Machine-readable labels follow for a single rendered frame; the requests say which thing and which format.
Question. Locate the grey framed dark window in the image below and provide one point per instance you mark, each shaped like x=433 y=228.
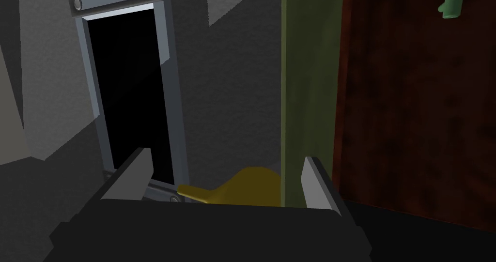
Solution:
x=128 y=87

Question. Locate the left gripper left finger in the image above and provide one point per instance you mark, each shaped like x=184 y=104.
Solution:
x=130 y=178

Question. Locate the dark brown wooden door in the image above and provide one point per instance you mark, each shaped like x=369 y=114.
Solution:
x=418 y=99

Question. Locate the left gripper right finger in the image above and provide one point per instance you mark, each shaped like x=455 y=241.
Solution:
x=319 y=188

